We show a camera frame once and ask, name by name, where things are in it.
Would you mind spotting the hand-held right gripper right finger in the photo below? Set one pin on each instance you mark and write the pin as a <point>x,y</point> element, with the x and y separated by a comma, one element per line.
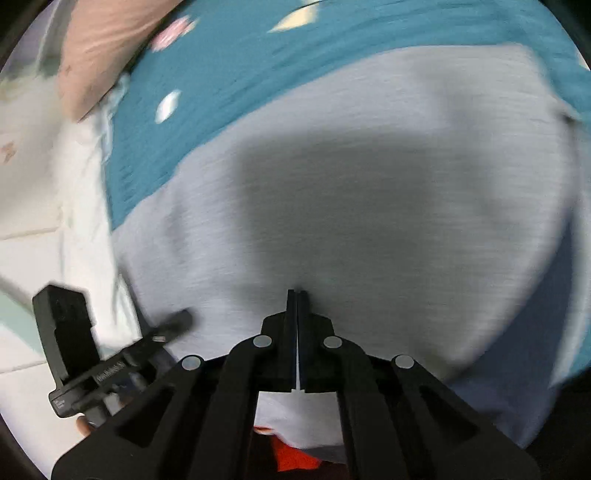
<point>304,332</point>

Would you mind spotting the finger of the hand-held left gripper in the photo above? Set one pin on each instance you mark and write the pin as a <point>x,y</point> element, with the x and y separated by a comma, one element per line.
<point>171,325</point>

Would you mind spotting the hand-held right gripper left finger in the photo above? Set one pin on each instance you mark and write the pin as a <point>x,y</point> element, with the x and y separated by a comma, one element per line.
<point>290,332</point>

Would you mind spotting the grey jacket with navy sleeves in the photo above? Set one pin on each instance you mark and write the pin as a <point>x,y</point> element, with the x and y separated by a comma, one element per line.
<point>351,221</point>

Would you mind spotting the person's left hand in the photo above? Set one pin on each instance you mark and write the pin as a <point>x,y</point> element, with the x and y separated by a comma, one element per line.
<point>84,425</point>

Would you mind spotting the teal quilted bed cover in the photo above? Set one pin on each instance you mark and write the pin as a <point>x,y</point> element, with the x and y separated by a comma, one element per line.
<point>258,83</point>

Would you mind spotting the pink quilt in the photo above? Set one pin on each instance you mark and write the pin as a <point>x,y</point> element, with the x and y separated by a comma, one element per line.
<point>106,50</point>

